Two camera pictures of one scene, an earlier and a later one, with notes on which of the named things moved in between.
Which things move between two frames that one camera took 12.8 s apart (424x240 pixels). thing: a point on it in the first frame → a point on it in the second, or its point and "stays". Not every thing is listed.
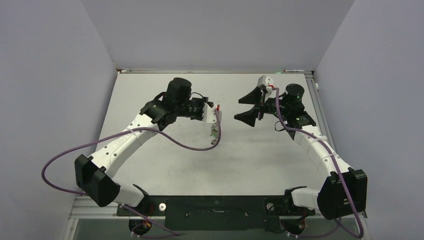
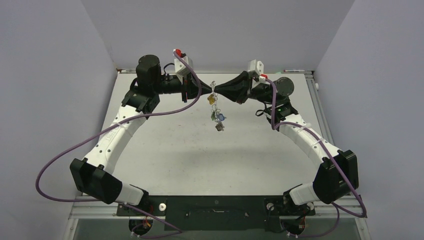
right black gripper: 255,97 → 239,89
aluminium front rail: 84,208 stays
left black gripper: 201,101 → 191,86
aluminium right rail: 310,79 stays
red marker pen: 293,70 stays
